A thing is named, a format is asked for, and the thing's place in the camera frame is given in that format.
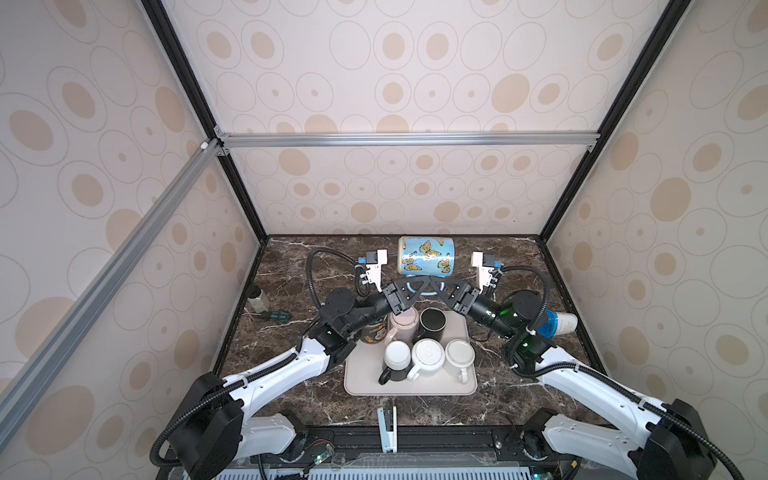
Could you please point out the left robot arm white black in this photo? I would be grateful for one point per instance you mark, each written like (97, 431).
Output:
(217, 424)

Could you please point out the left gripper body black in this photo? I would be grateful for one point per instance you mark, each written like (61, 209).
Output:
(390, 299)

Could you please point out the black white mug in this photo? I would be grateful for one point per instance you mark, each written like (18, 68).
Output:
(396, 362)

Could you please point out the blue white plastic bottle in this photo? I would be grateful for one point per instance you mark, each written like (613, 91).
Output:
(558, 323)

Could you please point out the plain white mug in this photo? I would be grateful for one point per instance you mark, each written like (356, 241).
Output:
(459, 358)

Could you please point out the small black mug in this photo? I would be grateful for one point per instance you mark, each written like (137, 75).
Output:
(431, 325)

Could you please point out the blue butterfly mug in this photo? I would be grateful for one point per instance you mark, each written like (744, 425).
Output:
(426, 256)

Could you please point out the white ribbed-base mug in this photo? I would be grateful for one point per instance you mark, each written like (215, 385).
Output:
(428, 357)

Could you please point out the black skull mug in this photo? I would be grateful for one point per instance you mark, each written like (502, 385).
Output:
(375, 332)

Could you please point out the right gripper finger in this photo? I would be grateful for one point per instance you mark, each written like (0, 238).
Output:
(456, 283)
(446, 294)

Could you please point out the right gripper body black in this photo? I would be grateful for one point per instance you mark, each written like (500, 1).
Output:
(469, 303)

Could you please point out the pink iridescent mug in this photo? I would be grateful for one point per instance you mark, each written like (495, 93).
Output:
(402, 327)

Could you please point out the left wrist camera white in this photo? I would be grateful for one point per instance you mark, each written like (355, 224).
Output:
(370, 265)

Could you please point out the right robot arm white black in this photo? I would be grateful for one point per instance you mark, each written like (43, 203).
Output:
(646, 438)

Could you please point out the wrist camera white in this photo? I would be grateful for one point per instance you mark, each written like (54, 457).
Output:
(370, 265)
(487, 269)

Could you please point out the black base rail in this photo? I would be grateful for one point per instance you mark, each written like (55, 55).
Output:
(463, 452)

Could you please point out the green handled screwdriver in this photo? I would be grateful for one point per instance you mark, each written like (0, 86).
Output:
(281, 317)

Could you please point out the horizontal aluminium frame bar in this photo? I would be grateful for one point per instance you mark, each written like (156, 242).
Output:
(409, 139)

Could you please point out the white blue clip stand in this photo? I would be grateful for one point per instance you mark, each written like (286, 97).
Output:
(388, 429)

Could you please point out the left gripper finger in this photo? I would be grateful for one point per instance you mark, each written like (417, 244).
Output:
(415, 281)
(416, 294)

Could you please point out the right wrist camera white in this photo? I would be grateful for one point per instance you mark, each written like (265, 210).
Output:
(487, 269)

